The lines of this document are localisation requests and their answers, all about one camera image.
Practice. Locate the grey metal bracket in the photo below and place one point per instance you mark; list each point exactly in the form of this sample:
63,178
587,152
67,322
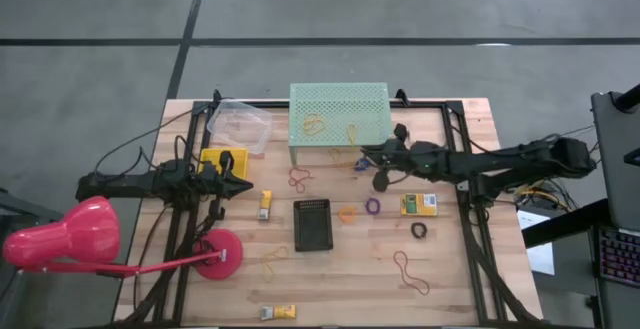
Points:
462,184

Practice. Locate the black metal table frame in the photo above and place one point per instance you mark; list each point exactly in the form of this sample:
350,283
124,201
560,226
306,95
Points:
425,104

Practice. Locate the black coil wristband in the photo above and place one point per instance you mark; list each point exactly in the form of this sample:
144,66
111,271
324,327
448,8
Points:
413,230

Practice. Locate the yellow plastic basket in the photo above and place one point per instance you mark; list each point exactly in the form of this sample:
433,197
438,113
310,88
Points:
241,161

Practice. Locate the green perforated metal shelf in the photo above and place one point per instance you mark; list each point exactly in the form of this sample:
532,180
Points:
340,101

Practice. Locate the blue coil wristband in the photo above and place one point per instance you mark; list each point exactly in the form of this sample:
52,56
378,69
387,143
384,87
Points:
361,165

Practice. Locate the black plastic basket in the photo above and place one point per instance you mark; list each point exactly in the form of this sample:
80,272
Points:
312,226

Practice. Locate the white paper sheet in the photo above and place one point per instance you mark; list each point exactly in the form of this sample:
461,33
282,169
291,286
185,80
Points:
542,259

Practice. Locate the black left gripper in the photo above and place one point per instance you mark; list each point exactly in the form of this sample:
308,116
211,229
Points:
215,185

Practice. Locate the yellow crayon box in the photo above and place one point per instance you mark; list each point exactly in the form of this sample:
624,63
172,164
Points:
419,205

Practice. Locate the red desk lamp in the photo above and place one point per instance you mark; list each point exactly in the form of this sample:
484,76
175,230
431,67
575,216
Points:
85,229

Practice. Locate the clear plastic container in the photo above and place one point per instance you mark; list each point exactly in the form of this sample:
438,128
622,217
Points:
240,124

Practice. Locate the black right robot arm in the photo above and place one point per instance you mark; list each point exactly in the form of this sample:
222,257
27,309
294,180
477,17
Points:
500,161

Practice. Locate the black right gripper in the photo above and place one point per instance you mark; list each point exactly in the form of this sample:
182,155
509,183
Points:
400,156

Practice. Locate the orange coil wristband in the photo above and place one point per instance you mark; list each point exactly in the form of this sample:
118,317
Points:
340,215

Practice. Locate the black pole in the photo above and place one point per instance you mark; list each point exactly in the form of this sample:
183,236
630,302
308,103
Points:
627,99

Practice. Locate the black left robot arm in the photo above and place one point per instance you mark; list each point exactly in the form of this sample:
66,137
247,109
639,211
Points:
125,185

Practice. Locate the black frame clamp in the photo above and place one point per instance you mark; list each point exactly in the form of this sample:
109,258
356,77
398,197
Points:
217,96
402,98

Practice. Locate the purple coil wristband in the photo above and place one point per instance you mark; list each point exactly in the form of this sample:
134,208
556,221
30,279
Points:
366,206

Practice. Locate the grey cart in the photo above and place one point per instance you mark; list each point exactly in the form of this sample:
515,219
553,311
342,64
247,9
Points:
7,299

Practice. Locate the long red rubber band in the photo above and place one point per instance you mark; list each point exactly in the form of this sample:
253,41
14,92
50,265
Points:
400,268

